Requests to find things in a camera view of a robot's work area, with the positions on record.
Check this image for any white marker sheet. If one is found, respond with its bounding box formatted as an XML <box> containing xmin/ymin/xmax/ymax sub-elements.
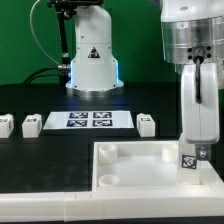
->
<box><xmin>44</xmin><ymin>111</ymin><xmax>134</xmax><ymax>130</ymax></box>

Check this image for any white square tabletop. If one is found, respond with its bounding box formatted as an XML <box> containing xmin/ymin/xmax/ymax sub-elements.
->
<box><xmin>92</xmin><ymin>141</ymin><xmax>224</xmax><ymax>192</ymax></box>

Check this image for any white U-shaped fence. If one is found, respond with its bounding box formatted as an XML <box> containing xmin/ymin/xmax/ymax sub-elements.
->
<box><xmin>0</xmin><ymin>189</ymin><xmax>224</xmax><ymax>222</ymax></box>

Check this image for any black base cable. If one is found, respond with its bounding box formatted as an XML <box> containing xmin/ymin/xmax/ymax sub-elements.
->
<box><xmin>23</xmin><ymin>64</ymin><xmax>72</xmax><ymax>85</ymax></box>

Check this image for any grey cable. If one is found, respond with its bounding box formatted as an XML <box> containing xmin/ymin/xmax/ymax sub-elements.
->
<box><xmin>29</xmin><ymin>0</ymin><xmax>63</xmax><ymax>66</ymax></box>

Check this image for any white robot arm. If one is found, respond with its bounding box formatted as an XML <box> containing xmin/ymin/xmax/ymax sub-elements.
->
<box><xmin>161</xmin><ymin>0</ymin><xmax>224</xmax><ymax>160</ymax></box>

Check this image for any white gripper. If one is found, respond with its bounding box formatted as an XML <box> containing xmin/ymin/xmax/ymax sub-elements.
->
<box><xmin>181</xmin><ymin>63</ymin><xmax>220</xmax><ymax>161</ymax></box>

